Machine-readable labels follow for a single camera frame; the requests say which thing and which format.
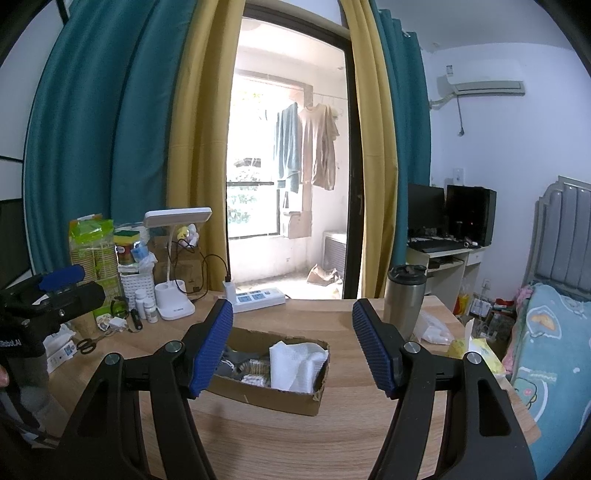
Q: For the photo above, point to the white wall outlet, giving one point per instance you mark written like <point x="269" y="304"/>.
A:
<point x="458" y="174"/>

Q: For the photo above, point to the small yellow toy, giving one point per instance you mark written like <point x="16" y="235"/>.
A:
<point x="189" y="233"/>

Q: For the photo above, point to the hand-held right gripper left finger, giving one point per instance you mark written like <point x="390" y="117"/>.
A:
<point x="214" y="346"/>

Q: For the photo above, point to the teal curtain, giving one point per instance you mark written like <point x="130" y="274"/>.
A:
<point x="411" y="115"/>
<point x="106" y="147"/>

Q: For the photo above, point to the white tissue box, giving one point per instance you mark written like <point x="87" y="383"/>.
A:
<point x="62" y="348"/>

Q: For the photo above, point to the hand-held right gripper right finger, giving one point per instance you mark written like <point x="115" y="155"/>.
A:
<point x="371" y="346"/>

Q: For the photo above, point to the grey padded headboard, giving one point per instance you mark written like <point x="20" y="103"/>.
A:
<point x="563" y="230"/>

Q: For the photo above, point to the black keyboard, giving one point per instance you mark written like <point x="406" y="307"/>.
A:
<point x="436" y="244"/>

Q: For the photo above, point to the white air conditioner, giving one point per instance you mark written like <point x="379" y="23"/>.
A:
<point x="485" y="85"/>

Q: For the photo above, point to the yellow tissue pack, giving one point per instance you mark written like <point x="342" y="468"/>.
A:
<point x="480" y="353"/>

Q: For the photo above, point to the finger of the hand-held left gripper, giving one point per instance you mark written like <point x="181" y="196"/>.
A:
<point x="62" y="277"/>
<point x="83" y="297"/>

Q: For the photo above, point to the white outdoor unit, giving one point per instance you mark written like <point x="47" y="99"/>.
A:
<point x="336" y="256"/>

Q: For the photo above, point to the steel tumbler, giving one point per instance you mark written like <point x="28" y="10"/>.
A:
<point x="404" y="304"/>

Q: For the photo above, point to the person's left hand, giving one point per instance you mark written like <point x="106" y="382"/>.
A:
<point x="3" y="377"/>

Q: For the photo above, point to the beige hanging shirt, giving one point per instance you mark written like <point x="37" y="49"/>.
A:
<point x="318" y="147"/>

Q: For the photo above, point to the white charger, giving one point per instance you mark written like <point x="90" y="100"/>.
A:
<point x="229" y="288"/>

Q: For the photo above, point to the black scissors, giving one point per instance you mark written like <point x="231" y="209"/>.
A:
<point x="87" y="345"/>

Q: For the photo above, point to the cardboard box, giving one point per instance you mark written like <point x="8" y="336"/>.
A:
<point x="277" y="399"/>

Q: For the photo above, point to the yellow red can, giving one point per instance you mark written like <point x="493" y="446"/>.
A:
<point x="125" y="251"/>

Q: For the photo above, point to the white power strip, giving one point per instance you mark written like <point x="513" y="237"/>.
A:
<point x="258" y="297"/>

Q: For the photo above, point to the green rimmed round object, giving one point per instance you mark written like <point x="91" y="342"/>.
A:
<point x="120" y="308"/>

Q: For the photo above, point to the green paper cup packet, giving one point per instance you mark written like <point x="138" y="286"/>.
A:
<point x="94" y="258"/>

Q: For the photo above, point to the white desk lamp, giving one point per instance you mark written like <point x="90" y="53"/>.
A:
<point x="175" y="304"/>

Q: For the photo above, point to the brown cardboard carton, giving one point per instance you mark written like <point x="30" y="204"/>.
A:
<point x="182" y="267"/>

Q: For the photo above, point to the black cylinder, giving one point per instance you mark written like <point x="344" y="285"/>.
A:
<point x="135" y="319"/>

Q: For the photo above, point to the teal hanging shirt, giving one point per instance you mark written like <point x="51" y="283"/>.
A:
<point x="287" y="143"/>

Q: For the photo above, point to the tall white bottle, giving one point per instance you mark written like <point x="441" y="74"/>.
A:
<point x="141" y="300"/>

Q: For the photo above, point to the short white bottle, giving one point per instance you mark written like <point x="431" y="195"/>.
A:
<point x="151" y="311"/>

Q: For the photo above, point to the white plug adapter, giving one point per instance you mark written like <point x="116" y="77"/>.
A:
<point x="114" y="323"/>

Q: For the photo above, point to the white woven basket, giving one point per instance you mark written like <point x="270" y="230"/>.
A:
<point x="136" y="281"/>

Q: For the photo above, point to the white computer desk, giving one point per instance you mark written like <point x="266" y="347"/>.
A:
<point x="450" y="272"/>

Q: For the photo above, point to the clear plastic bag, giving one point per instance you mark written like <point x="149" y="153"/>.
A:
<point x="434" y="330"/>

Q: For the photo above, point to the white cloth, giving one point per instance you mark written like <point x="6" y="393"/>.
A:
<point x="295" y="364"/>

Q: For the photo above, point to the yellow curtain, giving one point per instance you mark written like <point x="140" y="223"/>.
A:
<point x="203" y="138"/>
<point x="376" y="161"/>

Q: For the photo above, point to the grey patterned socks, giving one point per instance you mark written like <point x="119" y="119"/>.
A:
<point x="231" y="364"/>

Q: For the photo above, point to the light blue printed blanket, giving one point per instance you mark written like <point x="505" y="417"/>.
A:
<point x="554" y="360"/>

